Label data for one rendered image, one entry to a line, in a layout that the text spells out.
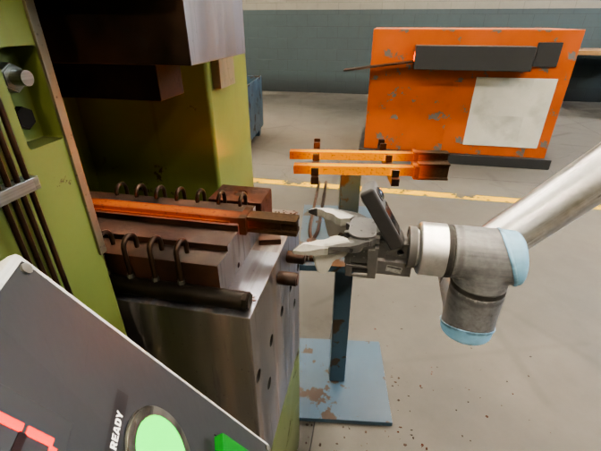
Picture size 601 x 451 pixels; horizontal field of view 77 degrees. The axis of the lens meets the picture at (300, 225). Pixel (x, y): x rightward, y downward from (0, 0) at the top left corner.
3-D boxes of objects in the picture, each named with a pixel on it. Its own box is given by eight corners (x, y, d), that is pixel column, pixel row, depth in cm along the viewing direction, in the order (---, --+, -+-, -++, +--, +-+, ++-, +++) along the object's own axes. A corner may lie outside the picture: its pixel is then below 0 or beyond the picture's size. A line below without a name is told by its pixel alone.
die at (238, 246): (258, 238, 79) (255, 201, 75) (221, 299, 62) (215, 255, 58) (82, 219, 86) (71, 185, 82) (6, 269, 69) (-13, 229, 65)
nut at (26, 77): (54, 127, 43) (32, 61, 39) (35, 133, 41) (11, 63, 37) (29, 126, 43) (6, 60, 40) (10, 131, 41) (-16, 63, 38)
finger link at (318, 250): (300, 285, 60) (350, 270, 64) (300, 253, 57) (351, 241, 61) (292, 274, 63) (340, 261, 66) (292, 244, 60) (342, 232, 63)
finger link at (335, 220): (308, 232, 75) (342, 250, 69) (308, 205, 73) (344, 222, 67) (319, 226, 77) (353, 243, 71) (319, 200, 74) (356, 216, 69)
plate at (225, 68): (235, 83, 91) (229, 1, 82) (221, 89, 83) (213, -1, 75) (227, 82, 91) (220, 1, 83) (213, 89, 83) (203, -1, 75)
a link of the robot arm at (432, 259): (452, 241, 57) (444, 212, 66) (419, 237, 58) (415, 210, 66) (442, 287, 62) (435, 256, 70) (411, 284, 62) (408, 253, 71)
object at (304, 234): (384, 211, 141) (384, 206, 140) (402, 274, 106) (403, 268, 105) (304, 208, 143) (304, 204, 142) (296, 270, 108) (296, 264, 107)
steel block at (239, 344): (299, 344, 112) (299, 210, 90) (263, 479, 79) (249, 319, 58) (130, 319, 121) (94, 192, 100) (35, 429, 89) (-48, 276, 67)
